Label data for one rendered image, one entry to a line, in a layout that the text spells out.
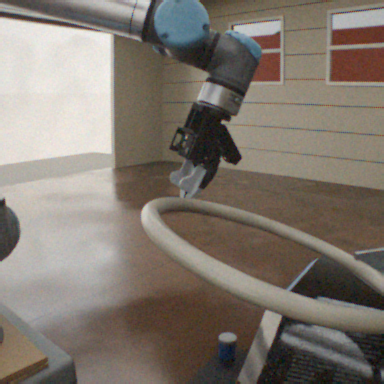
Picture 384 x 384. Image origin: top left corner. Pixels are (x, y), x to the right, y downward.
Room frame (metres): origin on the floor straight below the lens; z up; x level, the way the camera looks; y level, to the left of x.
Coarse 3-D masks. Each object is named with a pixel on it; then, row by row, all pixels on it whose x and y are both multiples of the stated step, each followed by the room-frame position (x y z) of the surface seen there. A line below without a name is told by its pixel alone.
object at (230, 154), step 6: (222, 126) 0.80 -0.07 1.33; (216, 132) 0.80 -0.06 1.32; (222, 132) 0.80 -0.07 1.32; (228, 132) 0.81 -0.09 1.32; (222, 138) 0.81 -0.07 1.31; (228, 138) 0.82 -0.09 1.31; (228, 144) 0.82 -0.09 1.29; (234, 144) 0.83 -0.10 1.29; (228, 150) 0.83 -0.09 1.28; (234, 150) 0.84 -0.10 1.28; (222, 156) 0.87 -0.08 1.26; (228, 156) 0.85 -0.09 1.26; (234, 156) 0.84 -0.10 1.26; (240, 156) 0.85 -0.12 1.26; (228, 162) 0.86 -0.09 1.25; (234, 162) 0.85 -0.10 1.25
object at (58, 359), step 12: (0, 300) 0.90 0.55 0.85; (0, 312) 0.83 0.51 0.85; (12, 312) 0.84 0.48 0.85; (24, 324) 0.79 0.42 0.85; (36, 336) 0.74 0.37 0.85; (48, 348) 0.69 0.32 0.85; (48, 360) 0.65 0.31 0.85; (60, 360) 0.65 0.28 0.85; (72, 360) 0.66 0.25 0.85; (48, 372) 0.61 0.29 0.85; (60, 372) 0.63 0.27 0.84; (72, 372) 0.65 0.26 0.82
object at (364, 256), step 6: (360, 252) 0.70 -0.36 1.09; (366, 252) 0.69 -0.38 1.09; (372, 252) 0.70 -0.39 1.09; (378, 252) 0.70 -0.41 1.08; (354, 258) 0.70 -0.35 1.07; (360, 258) 0.69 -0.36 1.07; (366, 258) 0.69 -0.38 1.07; (372, 258) 0.70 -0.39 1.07; (378, 258) 0.70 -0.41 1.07; (372, 264) 0.70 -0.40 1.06; (378, 264) 0.70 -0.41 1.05; (378, 270) 0.69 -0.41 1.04; (366, 282) 0.65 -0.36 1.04
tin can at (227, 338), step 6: (222, 336) 1.79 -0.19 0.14; (228, 336) 1.79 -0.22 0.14; (234, 336) 1.78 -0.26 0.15; (222, 342) 1.74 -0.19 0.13; (228, 342) 1.73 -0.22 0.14; (234, 342) 1.75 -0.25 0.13; (222, 348) 1.74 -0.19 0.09; (228, 348) 1.73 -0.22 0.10; (234, 348) 1.75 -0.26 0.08; (222, 354) 1.74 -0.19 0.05; (228, 354) 1.73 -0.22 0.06; (234, 354) 1.75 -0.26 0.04
